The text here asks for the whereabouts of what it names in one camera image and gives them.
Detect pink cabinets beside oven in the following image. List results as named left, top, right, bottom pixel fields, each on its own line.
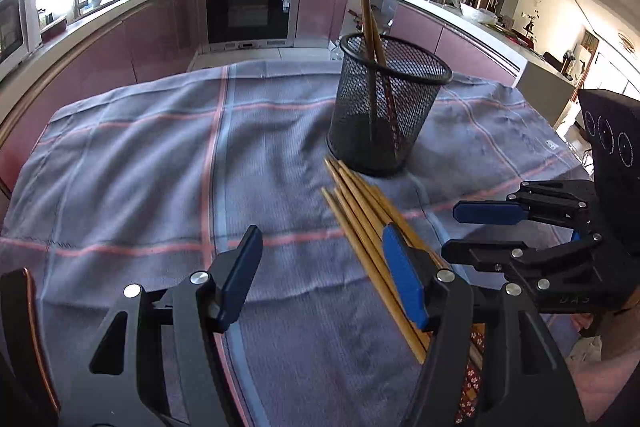
left=295, top=0, right=521, bottom=88

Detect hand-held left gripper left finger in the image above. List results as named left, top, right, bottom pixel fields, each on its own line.
left=57, top=224, right=264, bottom=427

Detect white microwave oven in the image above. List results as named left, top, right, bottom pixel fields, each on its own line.
left=0, top=0, right=43, bottom=80

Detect built-in black oven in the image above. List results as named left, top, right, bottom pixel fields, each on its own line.
left=205, top=0, right=297, bottom=52

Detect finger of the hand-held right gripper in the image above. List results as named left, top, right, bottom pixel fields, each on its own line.
left=441, top=232, right=608, bottom=293
left=453, top=179, right=598, bottom=233

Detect person's right forearm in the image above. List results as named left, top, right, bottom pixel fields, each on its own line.
left=570, top=342, right=640, bottom=425

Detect black mesh utensil holder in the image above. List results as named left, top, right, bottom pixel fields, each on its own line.
left=327, top=32, right=453, bottom=178

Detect grey checked tablecloth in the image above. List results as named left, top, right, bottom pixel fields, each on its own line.
left=0, top=59, right=596, bottom=427

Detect pink cabinets under window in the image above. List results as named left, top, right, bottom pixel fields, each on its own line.
left=0, top=0, right=206, bottom=195

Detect white side cabinet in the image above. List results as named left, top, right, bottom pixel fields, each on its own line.
left=515, top=59, right=577, bottom=128

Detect bundle of wooden chopsticks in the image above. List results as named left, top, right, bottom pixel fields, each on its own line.
left=321, top=158, right=486, bottom=425

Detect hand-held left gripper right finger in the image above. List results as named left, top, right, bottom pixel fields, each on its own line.
left=382, top=224, right=588, bottom=427

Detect white serving bowl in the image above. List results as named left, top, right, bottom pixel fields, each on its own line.
left=461, top=3, right=499, bottom=26

